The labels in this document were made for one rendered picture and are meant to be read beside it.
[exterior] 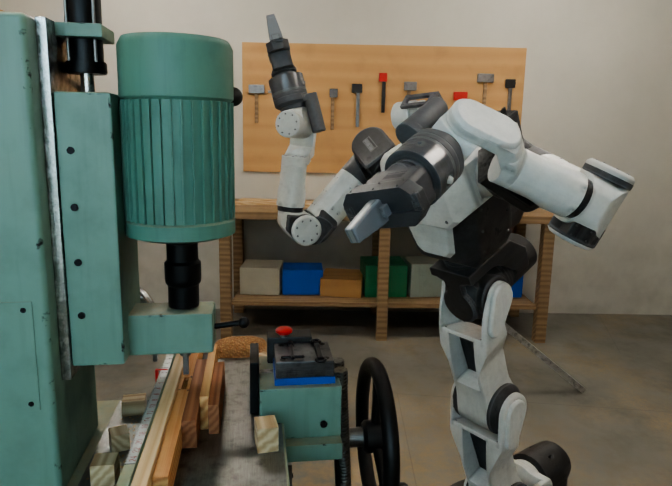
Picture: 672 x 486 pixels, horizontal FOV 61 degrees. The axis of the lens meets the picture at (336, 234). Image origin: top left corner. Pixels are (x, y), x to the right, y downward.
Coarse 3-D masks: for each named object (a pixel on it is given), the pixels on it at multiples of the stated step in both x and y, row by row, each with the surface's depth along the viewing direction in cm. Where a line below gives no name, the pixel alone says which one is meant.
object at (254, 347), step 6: (252, 348) 99; (258, 348) 99; (252, 354) 96; (258, 354) 97; (252, 360) 94; (258, 360) 94; (252, 366) 93; (258, 366) 93; (252, 372) 93; (258, 372) 93; (264, 372) 97; (270, 372) 98; (252, 378) 93; (258, 378) 93; (252, 384) 93; (258, 384) 94; (252, 390) 94; (258, 390) 94; (252, 396) 94; (258, 396) 94; (252, 402) 94; (258, 402) 94; (252, 408) 94; (258, 408) 94
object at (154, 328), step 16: (144, 304) 98; (160, 304) 98; (208, 304) 99; (128, 320) 92; (144, 320) 93; (160, 320) 93; (176, 320) 93; (192, 320) 94; (208, 320) 94; (144, 336) 93; (160, 336) 94; (176, 336) 94; (192, 336) 94; (208, 336) 95; (144, 352) 94; (160, 352) 94; (176, 352) 94; (192, 352) 95
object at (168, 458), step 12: (192, 360) 107; (192, 372) 102; (180, 384) 97; (180, 408) 89; (180, 420) 85; (168, 432) 82; (180, 432) 83; (168, 444) 79; (180, 444) 83; (168, 456) 76; (156, 468) 73; (168, 468) 73; (156, 480) 71; (168, 480) 72
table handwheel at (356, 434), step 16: (368, 368) 105; (384, 368) 102; (368, 384) 116; (384, 384) 98; (368, 400) 118; (384, 400) 96; (368, 416) 119; (384, 416) 94; (352, 432) 104; (368, 432) 104; (384, 432) 93; (368, 448) 103; (384, 448) 93; (368, 464) 114; (384, 464) 93; (368, 480) 111; (384, 480) 93
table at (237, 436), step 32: (224, 416) 94; (256, 416) 95; (192, 448) 85; (224, 448) 85; (288, 448) 92; (320, 448) 92; (192, 480) 77; (224, 480) 77; (256, 480) 78; (288, 480) 78
